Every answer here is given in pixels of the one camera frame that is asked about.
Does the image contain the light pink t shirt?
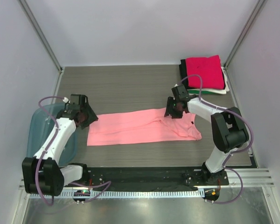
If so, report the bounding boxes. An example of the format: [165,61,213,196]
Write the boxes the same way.
[87,108,202,146]

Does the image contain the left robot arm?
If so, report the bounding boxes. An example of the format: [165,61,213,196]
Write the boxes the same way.
[21,94,98,197]

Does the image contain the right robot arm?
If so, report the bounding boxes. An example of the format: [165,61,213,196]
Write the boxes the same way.
[164,85,249,185]

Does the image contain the folded green t shirt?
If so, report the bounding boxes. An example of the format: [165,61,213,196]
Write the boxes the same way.
[188,89,214,95]

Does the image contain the folded black t shirt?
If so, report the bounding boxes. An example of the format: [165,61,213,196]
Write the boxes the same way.
[179,59,190,90]

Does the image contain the blue plastic bin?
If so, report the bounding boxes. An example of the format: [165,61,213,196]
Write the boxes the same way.
[26,108,77,166]

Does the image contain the folded white t shirt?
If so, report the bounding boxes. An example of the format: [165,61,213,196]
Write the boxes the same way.
[190,67,230,95]

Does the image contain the folded magenta t shirt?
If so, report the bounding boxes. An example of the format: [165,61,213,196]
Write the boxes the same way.
[185,55,225,90]

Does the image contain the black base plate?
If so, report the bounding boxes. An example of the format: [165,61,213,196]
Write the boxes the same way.
[76,167,229,192]

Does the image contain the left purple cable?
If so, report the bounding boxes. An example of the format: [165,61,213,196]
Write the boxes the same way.
[35,96,112,207]

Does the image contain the white slotted cable duct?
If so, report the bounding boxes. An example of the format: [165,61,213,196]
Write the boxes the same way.
[29,189,205,199]

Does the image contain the left aluminium frame post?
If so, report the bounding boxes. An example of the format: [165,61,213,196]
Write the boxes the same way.
[18,0,64,73]

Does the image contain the aluminium frame post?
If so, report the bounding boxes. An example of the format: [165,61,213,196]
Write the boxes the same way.
[223,0,268,69]
[18,0,64,73]

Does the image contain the aluminium front rail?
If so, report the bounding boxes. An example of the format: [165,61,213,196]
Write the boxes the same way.
[18,169,275,190]

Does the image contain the right aluminium frame post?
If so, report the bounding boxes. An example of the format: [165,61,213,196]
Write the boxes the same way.
[223,0,268,69]

